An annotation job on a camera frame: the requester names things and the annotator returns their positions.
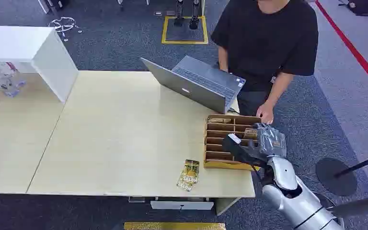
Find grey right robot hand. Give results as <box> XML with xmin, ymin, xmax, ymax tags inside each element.
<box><xmin>248</xmin><ymin>123</ymin><xmax>288</xmax><ymax>163</ymax></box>

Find yellow printed card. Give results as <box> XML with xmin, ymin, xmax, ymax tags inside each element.
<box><xmin>208</xmin><ymin>117</ymin><xmax>232</xmax><ymax>125</ymax></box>
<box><xmin>243</xmin><ymin>127</ymin><xmax>259</xmax><ymax>140</ymax></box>
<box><xmin>183</xmin><ymin>159</ymin><xmax>200</xmax><ymax>178</ymax></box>
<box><xmin>176</xmin><ymin>172</ymin><xmax>199</xmax><ymax>192</ymax></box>

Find person's hand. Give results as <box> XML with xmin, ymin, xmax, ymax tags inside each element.
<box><xmin>255</xmin><ymin>101</ymin><xmax>275</xmax><ymax>125</ymax></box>

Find wooden card box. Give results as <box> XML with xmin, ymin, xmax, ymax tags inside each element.
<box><xmin>203</xmin><ymin>114</ymin><xmax>263</xmax><ymax>172</ymax></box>

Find black round stand base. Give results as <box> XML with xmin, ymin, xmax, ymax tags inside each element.
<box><xmin>315</xmin><ymin>158</ymin><xmax>358</xmax><ymax>197</ymax></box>

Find grey laptop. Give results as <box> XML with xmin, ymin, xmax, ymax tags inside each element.
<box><xmin>140</xmin><ymin>55</ymin><xmax>247</xmax><ymax>115</ymax></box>

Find black barrier pole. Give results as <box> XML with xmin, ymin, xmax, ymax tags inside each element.
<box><xmin>329</xmin><ymin>194</ymin><xmax>368</xmax><ymax>219</ymax></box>
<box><xmin>333</xmin><ymin>151</ymin><xmax>368</xmax><ymax>178</ymax></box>

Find person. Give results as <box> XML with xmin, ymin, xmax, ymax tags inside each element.
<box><xmin>210</xmin><ymin>0</ymin><xmax>320</xmax><ymax>125</ymax></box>

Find white under-desk tray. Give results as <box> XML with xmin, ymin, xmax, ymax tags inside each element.
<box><xmin>149</xmin><ymin>197</ymin><xmax>215</xmax><ymax>211</ymax></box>

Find red floor tape line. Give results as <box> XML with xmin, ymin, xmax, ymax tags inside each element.
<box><xmin>314</xmin><ymin>0</ymin><xmax>368</xmax><ymax>99</ymax></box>

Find yellow floor mat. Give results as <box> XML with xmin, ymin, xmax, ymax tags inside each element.
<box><xmin>124</xmin><ymin>221</ymin><xmax>227</xmax><ymax>230</ymax></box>

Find yellow tape square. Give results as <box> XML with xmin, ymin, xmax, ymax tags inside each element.
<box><xmin>161</xmin><ymin>15</ymin><xmax>209</xmax><ymax>45</ymax></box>

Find black robot legs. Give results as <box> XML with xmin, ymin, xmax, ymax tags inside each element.
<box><xmin>173</xmin><ymin>0</ymin><xmax>201</xmax><ymax>31</ymax></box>

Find black bag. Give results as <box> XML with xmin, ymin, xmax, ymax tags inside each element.
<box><xmin>339</xmin><ymin>0</ymin><xmax>368</xmax><ymax>17</ymax></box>

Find white open shelf box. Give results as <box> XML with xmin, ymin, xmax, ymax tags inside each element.
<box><xmin>0</xmin><ymin>25</ymin><xmax>80</xmax><ymax>103</ymax></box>

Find clear plastic bag pile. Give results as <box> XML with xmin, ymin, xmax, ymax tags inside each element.
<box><xmin>0</xmin><ymin>61</ymin><xmax>26</xmax><ymax>98</ymax></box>

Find white cable bundle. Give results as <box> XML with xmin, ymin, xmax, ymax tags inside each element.
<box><xmin>47</xmin><ymin>16</ymin><xmax>83</xmax><ymax>43</ymax></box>

